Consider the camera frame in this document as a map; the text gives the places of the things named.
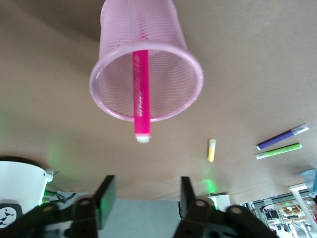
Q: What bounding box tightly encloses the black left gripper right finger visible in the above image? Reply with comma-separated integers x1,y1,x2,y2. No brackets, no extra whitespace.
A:
173,176,278,238

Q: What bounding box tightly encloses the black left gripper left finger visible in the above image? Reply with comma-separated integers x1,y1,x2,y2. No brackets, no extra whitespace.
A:
14,175,117,238

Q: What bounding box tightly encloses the pink marker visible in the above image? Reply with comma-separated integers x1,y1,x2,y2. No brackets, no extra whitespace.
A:
132,24,152,145

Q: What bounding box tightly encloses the yellow marker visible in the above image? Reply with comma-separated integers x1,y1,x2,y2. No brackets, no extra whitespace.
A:
207,138,218,163

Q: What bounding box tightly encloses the green marker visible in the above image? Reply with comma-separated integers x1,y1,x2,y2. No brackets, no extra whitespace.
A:
254,142,303,161

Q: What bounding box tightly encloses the purple marker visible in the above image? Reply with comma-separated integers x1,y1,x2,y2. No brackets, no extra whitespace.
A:
256,123,311,151

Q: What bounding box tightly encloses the white desk lamp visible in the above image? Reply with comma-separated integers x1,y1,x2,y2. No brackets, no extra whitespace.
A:
288,183,317,225

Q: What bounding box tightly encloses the blue mesh cup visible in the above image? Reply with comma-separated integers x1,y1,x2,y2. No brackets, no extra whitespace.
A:
300,169,317,197

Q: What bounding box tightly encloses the pink mesh cup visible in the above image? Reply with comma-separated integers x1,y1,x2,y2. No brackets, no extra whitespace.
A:
89,0,205,122

